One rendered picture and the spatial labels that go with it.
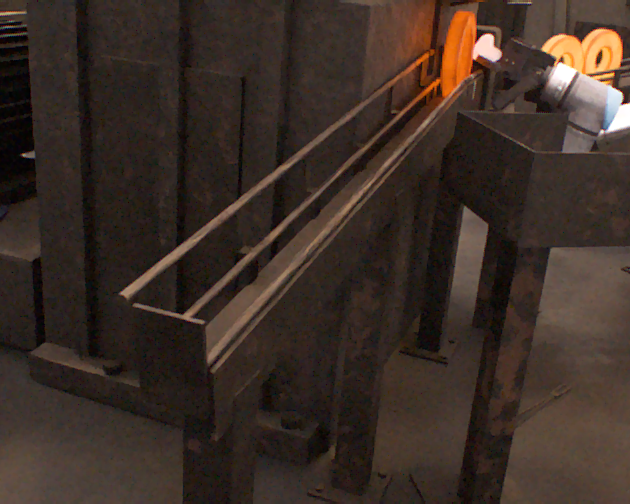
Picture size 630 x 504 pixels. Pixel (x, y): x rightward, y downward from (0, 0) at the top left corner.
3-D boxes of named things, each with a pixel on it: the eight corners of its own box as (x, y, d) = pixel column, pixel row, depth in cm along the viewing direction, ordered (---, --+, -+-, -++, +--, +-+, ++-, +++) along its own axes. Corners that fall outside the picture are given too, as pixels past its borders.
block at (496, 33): (440, 123, 195) (453, 25, 186) (447, 118, 202) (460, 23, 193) (482, 130, 192) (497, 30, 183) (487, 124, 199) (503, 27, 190)
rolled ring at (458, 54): (480, 10, 173) (465, 9, 174) (464, 14, 157) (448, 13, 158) (467, 93, 180) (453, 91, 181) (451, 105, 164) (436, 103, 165)
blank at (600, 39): (578, 32, 206) (588, 34, 203) (615, 26, 213) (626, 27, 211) (571, 90, 212) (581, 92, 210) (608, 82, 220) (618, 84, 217)
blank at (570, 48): (537, 38, 198) (547, 40, 195) (577, 32, 206) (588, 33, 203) (531, 98, 205) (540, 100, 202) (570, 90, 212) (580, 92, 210)
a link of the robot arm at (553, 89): (558, 103, 180) (554, 110, 172) (539, 94, 181) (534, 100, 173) (577, 68, 176) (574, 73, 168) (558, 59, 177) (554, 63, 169)
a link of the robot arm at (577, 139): (573, 173, 186) (600, 127, 181) (572, 185, 176) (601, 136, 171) (537, 155, 188) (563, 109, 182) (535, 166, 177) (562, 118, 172)
